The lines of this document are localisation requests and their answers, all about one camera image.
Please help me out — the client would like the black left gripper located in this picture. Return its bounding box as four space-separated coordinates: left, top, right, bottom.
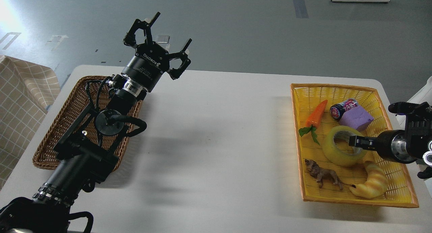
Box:
120 12 193 92

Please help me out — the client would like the yellow tape roll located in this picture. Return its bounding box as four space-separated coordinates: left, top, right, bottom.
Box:
321 125 366 167

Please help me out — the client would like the brown toy lion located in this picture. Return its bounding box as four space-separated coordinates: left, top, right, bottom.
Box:
304 159 344 190

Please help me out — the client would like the purple foam block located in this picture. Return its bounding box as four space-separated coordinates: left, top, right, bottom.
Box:
339 105 374 132

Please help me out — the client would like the beige checkered cloth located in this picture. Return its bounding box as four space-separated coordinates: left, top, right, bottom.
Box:
0 55 60 187

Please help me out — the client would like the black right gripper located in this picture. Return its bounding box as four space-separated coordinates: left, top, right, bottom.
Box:
349 130 410 163

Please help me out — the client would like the yellow plastic basket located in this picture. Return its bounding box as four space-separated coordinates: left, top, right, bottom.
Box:
291 83 419 208

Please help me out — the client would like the white chair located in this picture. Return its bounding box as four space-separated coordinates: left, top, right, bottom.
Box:
396 77 432 129

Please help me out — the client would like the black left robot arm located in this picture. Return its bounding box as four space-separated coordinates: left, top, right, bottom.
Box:
1 12 192 233

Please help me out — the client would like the small dark soda can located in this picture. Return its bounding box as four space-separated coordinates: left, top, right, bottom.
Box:
329 98 358 121

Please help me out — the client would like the brown wicker basket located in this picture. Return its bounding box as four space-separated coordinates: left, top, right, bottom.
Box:
33 75 143 173

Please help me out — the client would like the orange toy carrot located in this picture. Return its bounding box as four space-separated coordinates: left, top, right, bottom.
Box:
298 100 328 145

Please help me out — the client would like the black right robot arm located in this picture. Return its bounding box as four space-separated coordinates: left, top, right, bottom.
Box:
349 102 432 179

